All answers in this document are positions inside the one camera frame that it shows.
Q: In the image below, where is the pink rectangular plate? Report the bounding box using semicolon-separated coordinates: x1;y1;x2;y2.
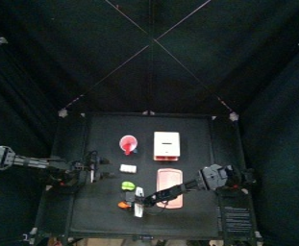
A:
156;167;185;209

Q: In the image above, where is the green toy vegetable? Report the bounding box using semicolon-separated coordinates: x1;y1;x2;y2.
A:
119;181;138;192

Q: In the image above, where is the small white block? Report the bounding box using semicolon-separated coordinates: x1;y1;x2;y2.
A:
118;163;140;175

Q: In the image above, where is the red toy funnel cup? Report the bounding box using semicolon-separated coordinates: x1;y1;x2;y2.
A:
118;135;141;157

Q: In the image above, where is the white toy box red base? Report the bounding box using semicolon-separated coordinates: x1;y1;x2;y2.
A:
152;131;184;162

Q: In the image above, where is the white text warning label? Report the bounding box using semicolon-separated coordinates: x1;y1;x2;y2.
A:
222;205;254;234

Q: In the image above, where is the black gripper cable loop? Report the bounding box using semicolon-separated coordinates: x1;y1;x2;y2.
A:
145;205;172;217

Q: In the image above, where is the thin crossing cord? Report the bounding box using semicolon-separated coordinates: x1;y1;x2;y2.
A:
63;0;214;110
105;0;237;113

